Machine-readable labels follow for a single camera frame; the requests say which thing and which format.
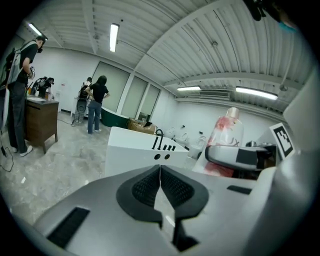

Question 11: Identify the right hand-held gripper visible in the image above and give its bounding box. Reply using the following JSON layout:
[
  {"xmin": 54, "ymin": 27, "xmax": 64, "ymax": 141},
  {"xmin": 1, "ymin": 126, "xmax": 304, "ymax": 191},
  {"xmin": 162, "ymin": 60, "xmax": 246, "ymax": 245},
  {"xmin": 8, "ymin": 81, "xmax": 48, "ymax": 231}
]
[{"xmin": 204, "ymin": 121, "xmax": 297, "ymax": 171}]

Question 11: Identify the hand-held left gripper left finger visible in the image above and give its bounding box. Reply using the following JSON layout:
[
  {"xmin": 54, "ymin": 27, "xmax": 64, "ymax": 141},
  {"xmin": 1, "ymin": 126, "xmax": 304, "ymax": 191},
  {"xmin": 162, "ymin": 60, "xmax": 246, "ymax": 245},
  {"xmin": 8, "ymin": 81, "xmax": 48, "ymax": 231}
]
[{"xmin": 33, "ymin": 164, "xmax": 176, "ymax": 256}]

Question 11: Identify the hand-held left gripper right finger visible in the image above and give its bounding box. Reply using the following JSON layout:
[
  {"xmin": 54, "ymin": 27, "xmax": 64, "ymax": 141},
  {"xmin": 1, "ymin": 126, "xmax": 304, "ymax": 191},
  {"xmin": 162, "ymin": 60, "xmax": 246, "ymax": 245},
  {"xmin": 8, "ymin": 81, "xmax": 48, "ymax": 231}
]
[{"xmin": 159, "ymin": 164, "xmax": 266, "ymax": 256}]

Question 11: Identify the pink bottle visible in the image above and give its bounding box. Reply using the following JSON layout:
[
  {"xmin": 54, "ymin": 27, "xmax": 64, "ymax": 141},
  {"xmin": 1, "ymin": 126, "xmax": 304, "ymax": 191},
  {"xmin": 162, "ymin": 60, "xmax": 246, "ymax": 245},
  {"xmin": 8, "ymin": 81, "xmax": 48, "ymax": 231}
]
[{"xmin": 203, "ymin": 106, "xmax": 245, "ymax": 177}]

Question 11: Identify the white bathtub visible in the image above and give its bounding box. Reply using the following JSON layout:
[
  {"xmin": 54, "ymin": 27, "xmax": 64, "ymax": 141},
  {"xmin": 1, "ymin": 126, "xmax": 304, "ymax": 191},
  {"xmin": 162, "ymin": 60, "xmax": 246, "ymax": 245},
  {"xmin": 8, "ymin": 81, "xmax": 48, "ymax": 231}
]
[{"xmin": 104, "ymin": 126, "xmax": 190, "ymax": 179}]

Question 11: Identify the black faucet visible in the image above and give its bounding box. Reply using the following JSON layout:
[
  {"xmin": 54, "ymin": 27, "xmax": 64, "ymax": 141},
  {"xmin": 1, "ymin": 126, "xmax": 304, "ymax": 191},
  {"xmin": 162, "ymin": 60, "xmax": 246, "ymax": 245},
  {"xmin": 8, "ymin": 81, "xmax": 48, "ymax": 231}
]
[{"xmin": 151, "ymin": 128, "xmax": 177, "ymax": 152}]

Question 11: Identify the white toilet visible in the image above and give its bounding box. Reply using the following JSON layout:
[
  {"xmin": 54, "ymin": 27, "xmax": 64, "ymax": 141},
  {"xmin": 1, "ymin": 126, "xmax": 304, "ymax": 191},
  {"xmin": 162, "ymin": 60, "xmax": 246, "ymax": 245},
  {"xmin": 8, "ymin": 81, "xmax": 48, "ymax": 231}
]
[
  {"xmin": 171, "ymin": 126, "xmax": 190, "ymax": 149},
  {"xmin": 189, "ymin": 131, "xmax": 209, "ymax": 159}
]

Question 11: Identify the white air conditioner unit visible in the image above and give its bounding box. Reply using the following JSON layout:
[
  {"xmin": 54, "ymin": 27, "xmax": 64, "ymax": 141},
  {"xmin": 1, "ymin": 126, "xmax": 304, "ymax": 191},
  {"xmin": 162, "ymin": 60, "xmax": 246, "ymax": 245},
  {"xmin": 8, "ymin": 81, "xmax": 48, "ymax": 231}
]
[{"xmin": 198, "ymin": 89, "xmax": 231, "ymax": 102}]

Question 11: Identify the long ceiling light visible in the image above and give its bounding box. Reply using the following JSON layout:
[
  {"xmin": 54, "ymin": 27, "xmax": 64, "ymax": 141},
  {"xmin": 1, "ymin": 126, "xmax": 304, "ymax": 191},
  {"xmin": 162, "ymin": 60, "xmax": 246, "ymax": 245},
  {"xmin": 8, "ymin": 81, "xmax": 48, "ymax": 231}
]
[
  {"xmin": 176, "ymin": 85, "xmax": 202, "ymax": 92},
  {"xmin": 109, "ymin": 22, "xmax": 121, "ymax": 53},
  {"xmin": 26, "ymin": 22, "xmax": 44, "ymax": 37},
  {"xmin": 235, "ymin": 85, "xmax": 279, "ymax": 101}
]

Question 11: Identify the large cardboard box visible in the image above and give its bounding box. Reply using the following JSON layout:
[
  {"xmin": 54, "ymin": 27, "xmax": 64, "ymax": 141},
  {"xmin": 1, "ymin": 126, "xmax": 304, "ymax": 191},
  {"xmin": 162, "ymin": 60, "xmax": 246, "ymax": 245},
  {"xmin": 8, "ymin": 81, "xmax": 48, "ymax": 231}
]
[{"xmin": 133, "ymin": 121, "xmax": 157, "ymax": 136}]

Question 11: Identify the small cardboard box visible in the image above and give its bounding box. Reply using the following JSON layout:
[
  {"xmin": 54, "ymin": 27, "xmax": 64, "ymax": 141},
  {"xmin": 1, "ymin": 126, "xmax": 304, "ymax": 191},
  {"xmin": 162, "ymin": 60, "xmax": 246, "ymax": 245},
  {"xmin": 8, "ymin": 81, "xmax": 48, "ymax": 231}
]
[{"xmin": 126, "ymin": 117, "xmax": 145, "ymax": 131}]

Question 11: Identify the white window blind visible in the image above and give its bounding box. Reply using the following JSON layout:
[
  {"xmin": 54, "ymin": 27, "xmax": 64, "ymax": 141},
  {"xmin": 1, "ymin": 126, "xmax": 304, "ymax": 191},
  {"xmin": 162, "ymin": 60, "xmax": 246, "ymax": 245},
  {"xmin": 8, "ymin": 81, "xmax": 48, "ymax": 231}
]
[
  {"xmin": 121, "ymin": 75, "xmax": 149, "ymax": 120},
  {"xmin": 91, "ymin": 61, "xmax": 131, "ymax": 114},
  {"xmin": 138, "ymin": 84, "xmax": 161, "ymax": 121}
]

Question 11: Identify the black floor cable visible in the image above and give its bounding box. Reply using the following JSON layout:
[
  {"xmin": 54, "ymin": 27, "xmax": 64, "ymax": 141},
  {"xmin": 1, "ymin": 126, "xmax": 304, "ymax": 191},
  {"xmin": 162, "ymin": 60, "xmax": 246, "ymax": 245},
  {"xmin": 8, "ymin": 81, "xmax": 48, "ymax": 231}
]
[{"xmin": 0, "ymin": 129, "xmax": 15, "ymax": 173}]

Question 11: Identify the black head-worn camera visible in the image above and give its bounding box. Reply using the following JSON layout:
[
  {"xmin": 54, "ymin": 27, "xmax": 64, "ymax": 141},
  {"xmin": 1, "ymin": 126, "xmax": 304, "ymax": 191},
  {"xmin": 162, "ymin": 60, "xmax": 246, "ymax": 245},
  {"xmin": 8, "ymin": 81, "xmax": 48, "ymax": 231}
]
[{"xmin": 243, "ymin": 0, "xmax": 279, "ymax": 23}]

